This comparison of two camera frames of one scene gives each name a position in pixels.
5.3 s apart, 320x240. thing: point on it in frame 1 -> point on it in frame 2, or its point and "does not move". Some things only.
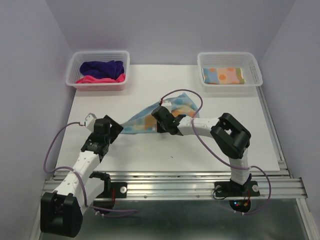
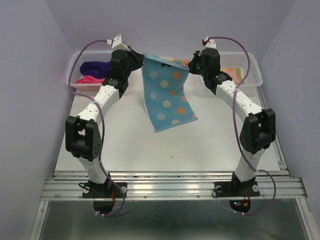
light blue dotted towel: (146, 123) -> (165, 101)
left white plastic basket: (76, 59) does not move
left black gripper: (115, 129) -> (137, 57)
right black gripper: (159, 129) -> (197, 55)
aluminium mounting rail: (274, 184) does not move
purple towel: (109, 69) does not move
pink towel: (85, 79) does not move
